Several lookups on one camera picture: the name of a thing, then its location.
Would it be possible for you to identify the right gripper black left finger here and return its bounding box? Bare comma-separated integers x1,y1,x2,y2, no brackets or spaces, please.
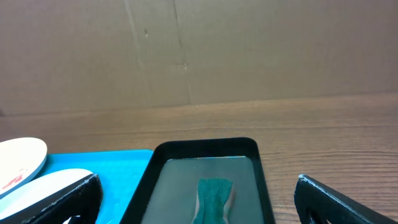
1,173,103,223

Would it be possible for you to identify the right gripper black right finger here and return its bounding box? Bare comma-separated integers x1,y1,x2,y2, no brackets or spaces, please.
294,174,397,224

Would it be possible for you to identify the light blue plate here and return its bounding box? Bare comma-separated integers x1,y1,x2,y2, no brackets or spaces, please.
1,169,93,220

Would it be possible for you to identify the white plate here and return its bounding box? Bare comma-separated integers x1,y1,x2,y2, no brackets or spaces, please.
1,138,47,198

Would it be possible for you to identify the green dish sponge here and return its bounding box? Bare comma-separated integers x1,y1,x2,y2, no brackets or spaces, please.
192,178,234,224

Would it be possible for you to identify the blue plastic tray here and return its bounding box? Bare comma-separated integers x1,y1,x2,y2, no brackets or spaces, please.
36,149,153,224

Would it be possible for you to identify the black water tray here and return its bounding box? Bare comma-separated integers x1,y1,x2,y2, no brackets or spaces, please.
121,138,275,223

